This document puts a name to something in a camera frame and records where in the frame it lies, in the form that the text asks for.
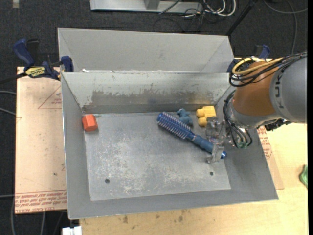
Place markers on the blue hairbrush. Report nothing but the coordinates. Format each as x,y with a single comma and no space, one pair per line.
174,126

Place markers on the grey metal bin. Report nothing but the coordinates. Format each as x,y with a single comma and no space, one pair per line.
151,155

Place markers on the blue toy figure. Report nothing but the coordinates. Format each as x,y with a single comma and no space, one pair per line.
184,117

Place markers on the yellow toy block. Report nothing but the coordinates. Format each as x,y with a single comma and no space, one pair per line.
206,112

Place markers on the orange block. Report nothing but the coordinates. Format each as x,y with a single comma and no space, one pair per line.
89,123

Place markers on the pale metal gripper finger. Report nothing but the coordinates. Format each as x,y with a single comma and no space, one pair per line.
213,128
215,153

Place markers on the brown cardboard board, red print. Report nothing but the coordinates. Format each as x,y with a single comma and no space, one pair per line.
39,143

